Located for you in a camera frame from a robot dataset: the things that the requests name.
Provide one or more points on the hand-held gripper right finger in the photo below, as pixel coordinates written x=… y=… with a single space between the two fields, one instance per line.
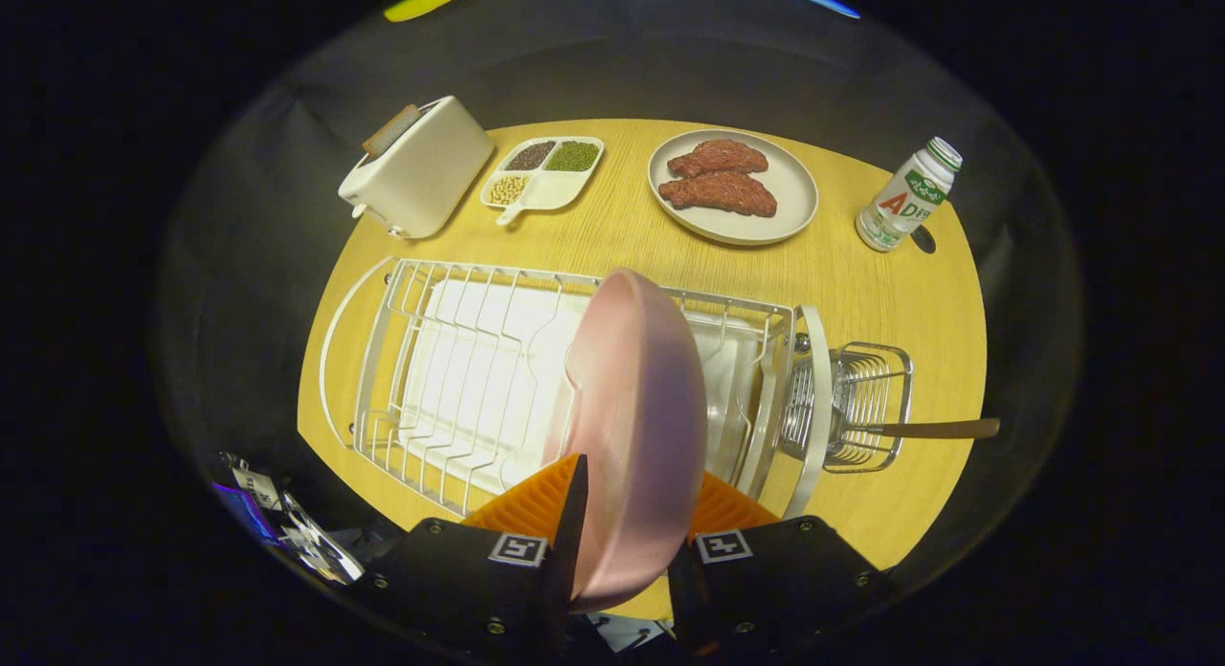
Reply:
x=766 y=580

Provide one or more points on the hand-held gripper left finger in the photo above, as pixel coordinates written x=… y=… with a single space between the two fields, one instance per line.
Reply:
x=577 y=522

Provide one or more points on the beige round plate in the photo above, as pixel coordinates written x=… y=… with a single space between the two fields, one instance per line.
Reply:
x=794 y=192

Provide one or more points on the raw red meat piece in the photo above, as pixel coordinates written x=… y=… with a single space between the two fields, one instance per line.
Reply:
x=718 y=194
x=718 y=157

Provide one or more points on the white drip tray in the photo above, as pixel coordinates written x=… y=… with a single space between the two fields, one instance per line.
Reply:
x=478 y=360

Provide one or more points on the white toaster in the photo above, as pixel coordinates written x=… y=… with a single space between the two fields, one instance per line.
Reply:
x=421 y=178

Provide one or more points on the purple-framed computer screen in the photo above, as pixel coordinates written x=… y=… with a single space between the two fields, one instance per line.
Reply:
x=244 y=508

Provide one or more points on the black backdrop cloth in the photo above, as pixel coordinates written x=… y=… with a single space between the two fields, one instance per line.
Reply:
x=239 y=312

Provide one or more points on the white drink bottle green cap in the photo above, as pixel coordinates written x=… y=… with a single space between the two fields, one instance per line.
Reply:
x=904 y=202

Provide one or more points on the white divided dish with beans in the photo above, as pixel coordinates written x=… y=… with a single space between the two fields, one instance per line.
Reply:
x=545 y=192

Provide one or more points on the brown toast slice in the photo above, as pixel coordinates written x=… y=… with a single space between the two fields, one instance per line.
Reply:
x=390 y=130

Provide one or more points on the pink plate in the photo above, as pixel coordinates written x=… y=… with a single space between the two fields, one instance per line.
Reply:
x=632 y=408

